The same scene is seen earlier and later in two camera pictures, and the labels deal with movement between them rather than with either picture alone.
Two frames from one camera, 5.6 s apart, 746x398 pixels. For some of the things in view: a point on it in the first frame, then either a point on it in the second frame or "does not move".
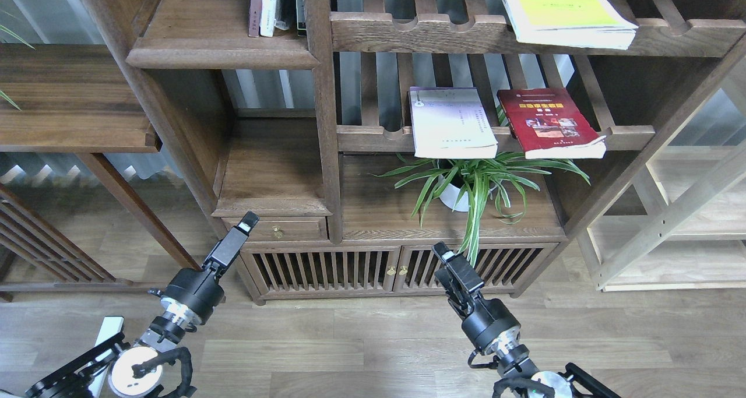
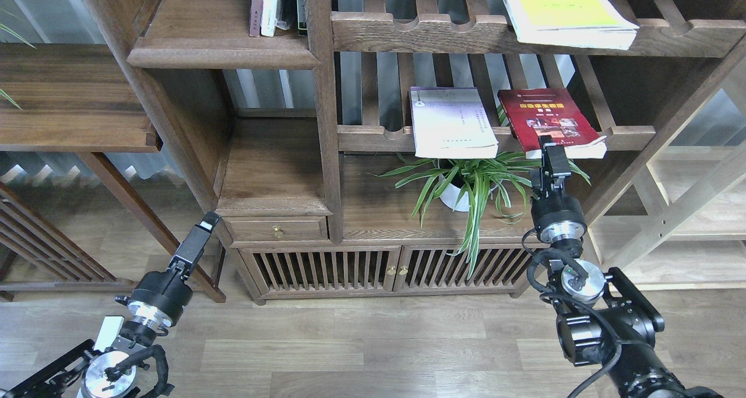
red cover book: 548,123 does not move
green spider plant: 471,183 does not move
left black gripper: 193,292 → 159,298
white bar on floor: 111,326 does not move
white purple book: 450,123 does not move
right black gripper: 491,320 → 557,218
